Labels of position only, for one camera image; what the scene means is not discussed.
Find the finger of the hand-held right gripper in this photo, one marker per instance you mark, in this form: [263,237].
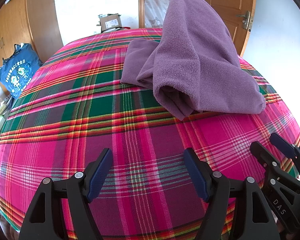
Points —
[262,155]
[282,145]

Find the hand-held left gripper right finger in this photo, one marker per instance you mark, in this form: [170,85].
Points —
[195,172]

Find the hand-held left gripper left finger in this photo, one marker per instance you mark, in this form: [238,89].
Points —
[100,175]

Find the purple fleece garment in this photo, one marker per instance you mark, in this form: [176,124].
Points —
[190,55]

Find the pink green plaid blanket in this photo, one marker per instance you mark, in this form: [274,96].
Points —
[65,130]

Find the metal door lock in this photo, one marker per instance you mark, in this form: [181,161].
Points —
[246,20]

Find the blue printed tote bag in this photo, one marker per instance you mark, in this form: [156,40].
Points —
[17,72]

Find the wooden door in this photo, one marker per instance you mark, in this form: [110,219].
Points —
[155,5]
[222,5]

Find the cardboard box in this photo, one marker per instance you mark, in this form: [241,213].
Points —
[110,22]

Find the wooden door frame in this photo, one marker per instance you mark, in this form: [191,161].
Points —
[141,5]

